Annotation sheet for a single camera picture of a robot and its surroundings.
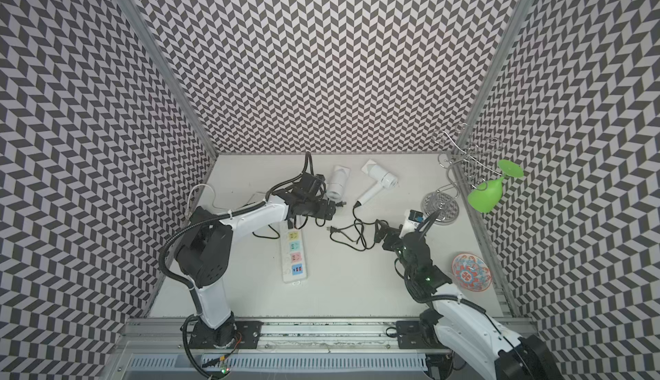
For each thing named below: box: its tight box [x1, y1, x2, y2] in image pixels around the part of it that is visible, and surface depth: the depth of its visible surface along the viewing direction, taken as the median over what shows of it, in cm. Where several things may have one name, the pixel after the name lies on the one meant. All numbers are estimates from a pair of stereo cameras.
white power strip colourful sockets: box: [280, 222, 307, 283], surface depth 87 cm
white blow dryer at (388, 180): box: [353, 159, 398, 209], surface depth 105 cm
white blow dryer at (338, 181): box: [325, 164, 352, 200], surface depth 109 cm
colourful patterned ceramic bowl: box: [451, 252, 493, 293], surface depth 84 cm
